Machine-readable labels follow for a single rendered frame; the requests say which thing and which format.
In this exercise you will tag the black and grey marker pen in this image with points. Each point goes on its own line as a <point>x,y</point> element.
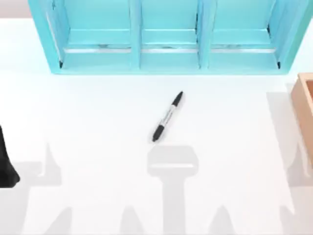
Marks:
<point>168,117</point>

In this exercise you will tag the light blue rack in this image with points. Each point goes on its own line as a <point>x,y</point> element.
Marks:
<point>168,36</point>

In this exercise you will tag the salmon-coloured shallow box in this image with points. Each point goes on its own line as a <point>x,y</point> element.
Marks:
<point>303,102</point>

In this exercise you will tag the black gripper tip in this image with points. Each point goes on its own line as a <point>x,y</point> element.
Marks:
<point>6,169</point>

